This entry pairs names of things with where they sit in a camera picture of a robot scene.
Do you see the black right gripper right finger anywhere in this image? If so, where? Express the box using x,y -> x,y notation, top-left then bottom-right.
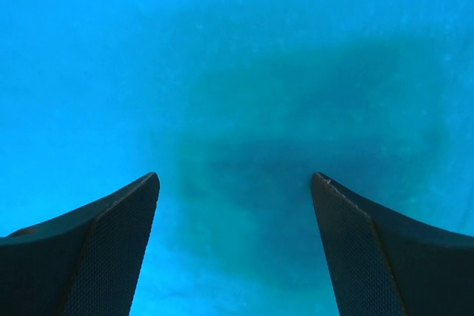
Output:
311,172 -> 473,316

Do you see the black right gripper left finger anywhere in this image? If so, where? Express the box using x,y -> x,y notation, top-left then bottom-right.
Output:
1,172 -> 160,315

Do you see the teal blue t-shirt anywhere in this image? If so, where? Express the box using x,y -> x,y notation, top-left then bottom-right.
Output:
1,0 -> 473,315

